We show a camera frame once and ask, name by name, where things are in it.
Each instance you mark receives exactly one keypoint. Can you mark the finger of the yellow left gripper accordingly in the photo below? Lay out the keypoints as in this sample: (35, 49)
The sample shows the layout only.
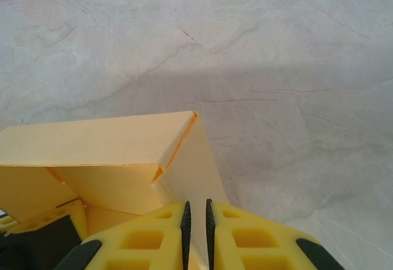
(78, 218)
(3, 222)

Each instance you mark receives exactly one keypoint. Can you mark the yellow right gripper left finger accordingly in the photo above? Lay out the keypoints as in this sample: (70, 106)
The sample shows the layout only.
(141, 242)

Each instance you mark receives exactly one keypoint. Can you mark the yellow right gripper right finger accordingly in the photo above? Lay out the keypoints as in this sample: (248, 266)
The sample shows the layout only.
(255, 242)

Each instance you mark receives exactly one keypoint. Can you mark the yellow paper box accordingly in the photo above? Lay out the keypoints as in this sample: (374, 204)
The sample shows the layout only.
(92, 141)

